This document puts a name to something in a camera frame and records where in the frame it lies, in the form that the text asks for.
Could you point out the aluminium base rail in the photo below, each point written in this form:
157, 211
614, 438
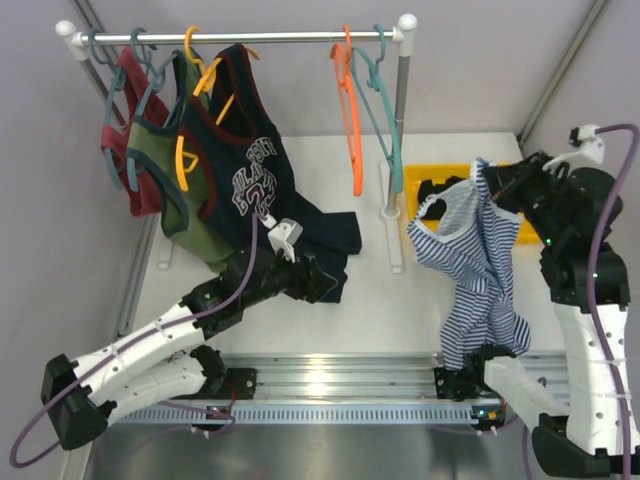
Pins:
318, 389

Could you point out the yellow plastic tray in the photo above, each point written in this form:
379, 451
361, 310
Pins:
415, 174

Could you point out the blue white striped tank top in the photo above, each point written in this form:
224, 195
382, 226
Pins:
463, 234

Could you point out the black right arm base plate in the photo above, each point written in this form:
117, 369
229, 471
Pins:
460, 385

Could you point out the navy basketball tank top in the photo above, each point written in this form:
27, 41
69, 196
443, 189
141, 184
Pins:
248, 172

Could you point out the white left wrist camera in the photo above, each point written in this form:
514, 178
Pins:
282, 235

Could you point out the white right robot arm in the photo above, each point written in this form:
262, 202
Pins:
571, 209

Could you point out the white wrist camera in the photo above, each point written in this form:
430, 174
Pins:
588, 151
282, 235

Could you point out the maroon tank top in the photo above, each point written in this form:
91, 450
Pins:
146, 200

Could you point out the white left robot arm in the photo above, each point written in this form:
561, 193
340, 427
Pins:
170, 357

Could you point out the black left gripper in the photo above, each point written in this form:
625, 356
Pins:
310, 273

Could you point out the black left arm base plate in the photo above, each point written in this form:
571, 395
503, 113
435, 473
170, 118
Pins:
237, 384

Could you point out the green tank top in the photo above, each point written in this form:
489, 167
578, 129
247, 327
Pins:
151, 149

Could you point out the black folded garment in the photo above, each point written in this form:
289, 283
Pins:
435, 187

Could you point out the yellow plastic hanger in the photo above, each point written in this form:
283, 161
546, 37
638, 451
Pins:
185, 162

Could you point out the orange plastic hanger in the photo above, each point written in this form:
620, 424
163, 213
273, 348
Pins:
341, 56

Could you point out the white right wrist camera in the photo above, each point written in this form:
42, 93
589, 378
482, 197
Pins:
588, 151

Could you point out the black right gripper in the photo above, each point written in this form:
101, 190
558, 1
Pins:
504, 180

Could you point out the silver white clothes rack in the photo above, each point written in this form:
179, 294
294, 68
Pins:
369, 45

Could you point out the teal hanger under maroon top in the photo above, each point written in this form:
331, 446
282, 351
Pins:
117, 84

